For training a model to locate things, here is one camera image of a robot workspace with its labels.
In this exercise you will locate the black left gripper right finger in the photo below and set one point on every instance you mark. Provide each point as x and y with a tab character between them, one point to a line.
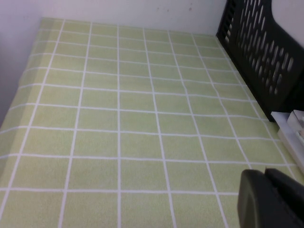
289	192

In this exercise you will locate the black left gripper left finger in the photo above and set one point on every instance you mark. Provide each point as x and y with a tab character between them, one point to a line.
254	202

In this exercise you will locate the black plastic book holder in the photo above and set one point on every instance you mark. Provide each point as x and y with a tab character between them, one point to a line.
282	99

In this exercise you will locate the green checkered tablecloth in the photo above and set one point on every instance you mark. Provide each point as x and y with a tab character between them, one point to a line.
118	118

